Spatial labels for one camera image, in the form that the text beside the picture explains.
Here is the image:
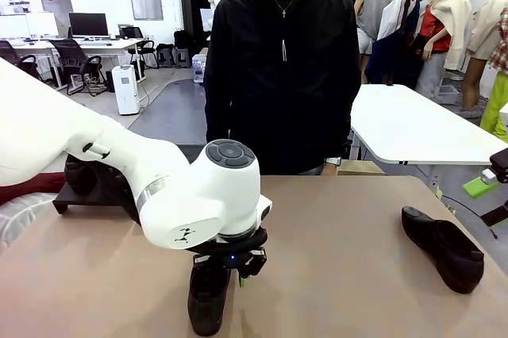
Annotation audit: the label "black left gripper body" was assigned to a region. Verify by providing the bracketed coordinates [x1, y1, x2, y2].
[198, 239, 267, 271]

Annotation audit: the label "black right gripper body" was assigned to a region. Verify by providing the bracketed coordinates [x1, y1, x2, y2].
[490, 151, 508, 185]

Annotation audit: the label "black slip-on ankle shoe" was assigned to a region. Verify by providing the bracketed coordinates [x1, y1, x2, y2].
[401, 205, 486, 294]
[187, 262, 232, 337]

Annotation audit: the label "black textured strap shoe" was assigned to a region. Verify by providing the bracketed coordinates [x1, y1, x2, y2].
[64, 153, 99, 196]

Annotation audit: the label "person's left forearm black sleeve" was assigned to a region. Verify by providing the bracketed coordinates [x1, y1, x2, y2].
[323, 83, 361, 161]

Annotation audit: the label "black metal shoe stand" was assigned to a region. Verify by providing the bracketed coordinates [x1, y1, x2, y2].
[52, 185, 134, 215]
[174, 143, 210, 165]

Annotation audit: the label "neon yellow trousers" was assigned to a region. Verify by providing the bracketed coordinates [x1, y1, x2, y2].
[479, 74, 508, 140]

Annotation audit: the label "grey slippers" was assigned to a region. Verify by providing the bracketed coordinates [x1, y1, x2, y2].
[459, 106, 484, 120]

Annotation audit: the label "grey plastic crate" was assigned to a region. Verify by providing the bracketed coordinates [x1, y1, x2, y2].
[435, 83, 462, 106]

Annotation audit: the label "white folding table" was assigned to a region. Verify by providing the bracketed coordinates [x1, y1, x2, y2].
[348, 83, 502, 175]

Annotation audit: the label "brown cardboard box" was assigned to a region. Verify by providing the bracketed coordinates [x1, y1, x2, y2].
[337, 159, 387, 176]

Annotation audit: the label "mannequin beige jacket bucket hat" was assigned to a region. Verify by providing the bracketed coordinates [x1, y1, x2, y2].
[462, 0, 508, 117]

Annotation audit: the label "mannequin red top cream jacket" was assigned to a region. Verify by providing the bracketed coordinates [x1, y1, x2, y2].
[412, 0, 473, 103]

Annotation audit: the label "mannequin in white navy garment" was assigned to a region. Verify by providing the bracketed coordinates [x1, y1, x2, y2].
[364, 0, 422, 86]

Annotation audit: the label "white ribbed cover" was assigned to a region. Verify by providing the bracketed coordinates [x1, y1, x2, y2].
[0, 193, 55, 254]

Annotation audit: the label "white air purifier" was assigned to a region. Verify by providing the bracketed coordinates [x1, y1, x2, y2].
[110, 64, 141, 116]

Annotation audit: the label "person in black jacket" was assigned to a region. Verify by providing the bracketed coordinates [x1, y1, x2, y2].
[204, 0, 361, 176]

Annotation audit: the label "dark red cloth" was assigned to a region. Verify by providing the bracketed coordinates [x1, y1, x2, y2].
[0, 173, 67, 206]

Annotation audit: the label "clear water bottle pack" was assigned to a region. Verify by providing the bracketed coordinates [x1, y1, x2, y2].
[191, 54, 207, 84]

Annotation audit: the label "mannequin in grey tank top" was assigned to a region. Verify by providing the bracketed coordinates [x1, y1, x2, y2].
[352, 0, 394, 86]

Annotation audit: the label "small grey stool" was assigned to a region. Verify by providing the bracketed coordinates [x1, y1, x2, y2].
[156, 47, 176, 70]
[174, 47, 194, 69]

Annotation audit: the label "black backpack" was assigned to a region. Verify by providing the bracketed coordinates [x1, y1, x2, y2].
[173, 29, 198, 52]

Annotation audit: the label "long white office desk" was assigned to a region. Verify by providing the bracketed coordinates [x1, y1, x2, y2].
[0, 37, 148, 89]

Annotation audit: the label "black office chair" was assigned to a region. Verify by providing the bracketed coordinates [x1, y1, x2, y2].
[0, 40, 43, 77]
[53, 39, 109, 98]
[120, 26, 160, 70]

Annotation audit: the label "white background robot device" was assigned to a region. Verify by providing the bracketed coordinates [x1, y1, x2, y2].
[199, 0, 223, 33]

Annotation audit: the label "black computer monitor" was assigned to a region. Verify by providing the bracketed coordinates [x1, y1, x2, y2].
[68, 12, 110, 39]

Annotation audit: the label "white monitor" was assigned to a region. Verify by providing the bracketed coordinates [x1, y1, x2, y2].
[25, 11, 57, 39]
[0, 14, 31, 40]

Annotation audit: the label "grey cabinet with red buttons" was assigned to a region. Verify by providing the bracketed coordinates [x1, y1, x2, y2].
[38, 0, 75, 37]

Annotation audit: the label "thin black cable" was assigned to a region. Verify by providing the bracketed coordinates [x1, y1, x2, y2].
[441, 194, 499, 240]

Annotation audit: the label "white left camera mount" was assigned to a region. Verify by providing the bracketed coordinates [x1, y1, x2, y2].
[256, 194, 274, 221]

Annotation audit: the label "silver cross necklace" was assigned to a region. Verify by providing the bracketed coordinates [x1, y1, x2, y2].
[270, 0, 302, 19]

